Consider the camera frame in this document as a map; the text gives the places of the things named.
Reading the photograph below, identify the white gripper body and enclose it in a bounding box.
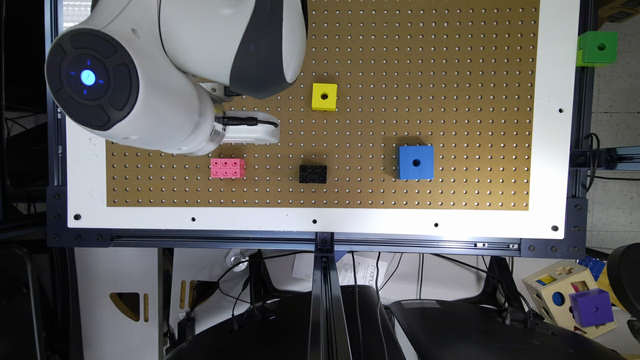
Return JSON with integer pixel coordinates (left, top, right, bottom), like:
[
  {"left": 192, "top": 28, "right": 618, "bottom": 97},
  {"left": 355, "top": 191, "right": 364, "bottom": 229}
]
[{"left": 216, "top": 112, "right": 281, "bottom": 145}]

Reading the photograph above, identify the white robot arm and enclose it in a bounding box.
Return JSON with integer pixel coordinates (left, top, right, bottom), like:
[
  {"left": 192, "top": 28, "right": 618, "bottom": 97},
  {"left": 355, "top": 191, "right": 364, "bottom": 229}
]
[{"left": 45, "top": 0, "right": 308, "bottom": 156}]

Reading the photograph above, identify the pink lego block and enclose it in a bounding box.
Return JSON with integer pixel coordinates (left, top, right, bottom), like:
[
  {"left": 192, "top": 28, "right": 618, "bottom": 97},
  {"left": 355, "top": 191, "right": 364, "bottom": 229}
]
[{"left": 210, "top": 158, "right": 246, "bottom": 179}]

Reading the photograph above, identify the black lego block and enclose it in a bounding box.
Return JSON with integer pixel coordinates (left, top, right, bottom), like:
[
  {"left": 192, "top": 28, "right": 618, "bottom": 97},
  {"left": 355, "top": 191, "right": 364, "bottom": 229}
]
[{"left": 299, "top": 164, "right": 328, "bottom": 184}]

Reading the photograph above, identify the yellow cube with hole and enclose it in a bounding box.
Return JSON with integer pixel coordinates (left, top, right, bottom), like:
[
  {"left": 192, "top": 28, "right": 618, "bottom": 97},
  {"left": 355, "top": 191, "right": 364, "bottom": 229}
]
[{"left": 311, "top": 83, "right": 338, "bottom": 112}]

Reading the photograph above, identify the blue cube with hole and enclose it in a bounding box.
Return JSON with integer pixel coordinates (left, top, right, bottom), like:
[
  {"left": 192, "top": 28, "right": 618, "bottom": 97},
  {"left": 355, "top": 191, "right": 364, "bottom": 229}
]
[{"left": 397, "top": 145, "right": 434, "bottom": 180}]

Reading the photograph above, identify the white wooden panel with cutouts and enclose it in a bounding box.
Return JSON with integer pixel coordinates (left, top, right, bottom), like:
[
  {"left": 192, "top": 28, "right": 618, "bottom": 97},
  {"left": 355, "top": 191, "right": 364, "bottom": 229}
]
[{"left": 75, "top": 248, "right": 163, "bottom": 360}]

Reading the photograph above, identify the black office chair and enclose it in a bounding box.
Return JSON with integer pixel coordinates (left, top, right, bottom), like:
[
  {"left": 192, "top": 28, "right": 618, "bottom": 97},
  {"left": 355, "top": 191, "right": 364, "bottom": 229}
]
[{"left": 169, "top": 286, "right": 619, "bottom": 360}]

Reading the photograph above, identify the wooden shape sorter box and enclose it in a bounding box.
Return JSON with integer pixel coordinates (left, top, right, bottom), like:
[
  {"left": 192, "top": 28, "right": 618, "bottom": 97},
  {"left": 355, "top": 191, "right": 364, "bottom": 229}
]
[{"left": 522, "top": 260, "right": 617, "bottom": 338}]

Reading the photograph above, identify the green cube with hole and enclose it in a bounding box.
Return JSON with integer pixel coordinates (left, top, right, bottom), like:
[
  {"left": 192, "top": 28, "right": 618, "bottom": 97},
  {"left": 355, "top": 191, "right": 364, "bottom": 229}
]
[{"left": 576, "top": 31, "right": 618, "bottom": 67}]

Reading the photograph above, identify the purple cube with hole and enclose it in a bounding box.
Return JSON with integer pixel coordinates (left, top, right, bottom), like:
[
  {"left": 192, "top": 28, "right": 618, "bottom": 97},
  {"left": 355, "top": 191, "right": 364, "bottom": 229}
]
[{"left": 569, "top": 289, "right": 614, "bottom": 327}]

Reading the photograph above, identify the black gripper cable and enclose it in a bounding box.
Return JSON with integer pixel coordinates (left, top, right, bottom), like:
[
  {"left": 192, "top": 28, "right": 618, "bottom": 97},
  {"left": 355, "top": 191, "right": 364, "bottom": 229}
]
[{"left": 214, "top": 115, "right": 280, "bottom": 130}]

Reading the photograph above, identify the black aluminium table frame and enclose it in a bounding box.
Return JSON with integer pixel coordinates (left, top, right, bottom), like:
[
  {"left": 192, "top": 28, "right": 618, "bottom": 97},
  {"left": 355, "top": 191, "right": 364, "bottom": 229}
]
[{"left": 44, "top": 0, "right": 640, "bottom": 360}]

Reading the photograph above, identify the brown pegboard with white frame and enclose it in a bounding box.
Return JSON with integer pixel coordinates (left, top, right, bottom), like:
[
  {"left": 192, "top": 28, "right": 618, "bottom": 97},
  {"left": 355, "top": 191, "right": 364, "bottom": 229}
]
[{"left": 67, "top": 1, "right": 581, "bottom": 240}]

